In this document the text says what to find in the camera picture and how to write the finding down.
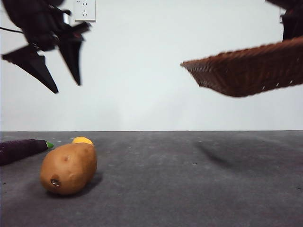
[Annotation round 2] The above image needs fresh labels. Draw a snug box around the brown potato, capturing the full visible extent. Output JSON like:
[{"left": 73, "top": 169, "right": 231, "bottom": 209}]
[{"left": 39, "top": 143, "right": 98, "bottom": 196}]

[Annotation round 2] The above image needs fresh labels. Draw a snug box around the pale grey camera box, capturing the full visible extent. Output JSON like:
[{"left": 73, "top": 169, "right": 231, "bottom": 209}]
[{"left": 62, "top": 11, "right": 72, "bottom": 25}]

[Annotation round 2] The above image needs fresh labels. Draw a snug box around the white wall socket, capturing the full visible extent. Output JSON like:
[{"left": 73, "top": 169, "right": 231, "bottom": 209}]
[{"left": 74, "top": 0, "right": 97, "bottom": 23}]

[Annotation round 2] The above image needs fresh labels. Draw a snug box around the purple eggplant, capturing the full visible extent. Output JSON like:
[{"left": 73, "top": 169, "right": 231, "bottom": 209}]
[{"left": 0, "top": 139, "right": 55, "bottom": 166}]

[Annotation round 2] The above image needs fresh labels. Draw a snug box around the yellow corn cob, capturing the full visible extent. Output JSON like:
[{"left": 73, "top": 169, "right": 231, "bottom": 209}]
[{"left": 71, "top": 136, "right": 94, "bottom": 146}]

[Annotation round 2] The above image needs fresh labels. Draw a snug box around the brown wicker basket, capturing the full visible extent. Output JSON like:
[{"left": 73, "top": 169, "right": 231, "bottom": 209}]
[{"left": 180, "top": 35, "right": 303, "bottom": 98}]

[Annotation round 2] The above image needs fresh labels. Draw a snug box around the thin black cable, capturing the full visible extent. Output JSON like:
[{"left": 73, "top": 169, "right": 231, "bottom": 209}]
[{"left": 0, "top": 26, "right": 25, "bottom": 34}]

